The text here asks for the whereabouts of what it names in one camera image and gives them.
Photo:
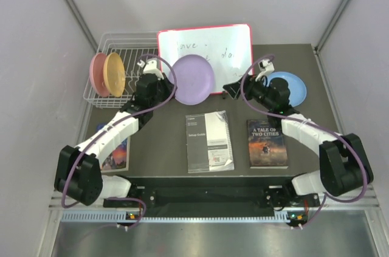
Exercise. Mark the yellow plate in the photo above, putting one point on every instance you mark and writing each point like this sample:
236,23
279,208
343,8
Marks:
114,74

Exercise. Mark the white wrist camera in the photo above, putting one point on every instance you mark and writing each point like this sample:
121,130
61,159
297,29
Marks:
150,67
266,68

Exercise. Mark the pink plate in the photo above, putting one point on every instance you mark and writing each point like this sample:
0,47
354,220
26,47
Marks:
96,74

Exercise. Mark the red framed whiteboard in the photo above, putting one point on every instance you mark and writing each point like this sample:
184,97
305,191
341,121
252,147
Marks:
228,49

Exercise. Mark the blue plate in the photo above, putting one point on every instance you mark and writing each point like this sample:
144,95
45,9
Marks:
295,84

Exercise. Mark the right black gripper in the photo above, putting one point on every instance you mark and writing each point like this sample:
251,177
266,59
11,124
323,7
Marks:
250,83

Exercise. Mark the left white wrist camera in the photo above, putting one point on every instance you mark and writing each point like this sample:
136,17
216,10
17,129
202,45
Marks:
150,67

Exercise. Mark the grey slotted cable duct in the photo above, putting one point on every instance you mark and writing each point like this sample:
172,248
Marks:
127,217

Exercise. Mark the blue sunset cover book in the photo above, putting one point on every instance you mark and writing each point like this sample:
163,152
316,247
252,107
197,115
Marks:
118,160

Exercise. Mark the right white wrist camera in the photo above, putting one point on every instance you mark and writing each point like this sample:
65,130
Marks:
266,68

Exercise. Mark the black white setup guide booklet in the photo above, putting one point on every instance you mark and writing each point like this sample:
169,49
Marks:
209,147

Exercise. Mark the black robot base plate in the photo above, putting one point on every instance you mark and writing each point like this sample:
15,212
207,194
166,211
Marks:
215,196

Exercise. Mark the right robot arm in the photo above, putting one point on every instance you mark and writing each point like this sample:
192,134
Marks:
343,162

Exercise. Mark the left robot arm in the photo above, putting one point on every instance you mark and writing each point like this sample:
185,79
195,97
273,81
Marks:
79,175

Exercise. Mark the Tale of Two Cities book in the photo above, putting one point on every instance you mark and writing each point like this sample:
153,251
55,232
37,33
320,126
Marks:
267,149

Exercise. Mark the purple plate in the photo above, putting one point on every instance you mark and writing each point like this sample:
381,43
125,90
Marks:
195,79

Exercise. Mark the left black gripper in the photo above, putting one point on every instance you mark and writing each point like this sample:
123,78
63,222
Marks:
165,81

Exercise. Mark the white wire dish rack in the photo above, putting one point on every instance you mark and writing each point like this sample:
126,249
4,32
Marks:
129,46

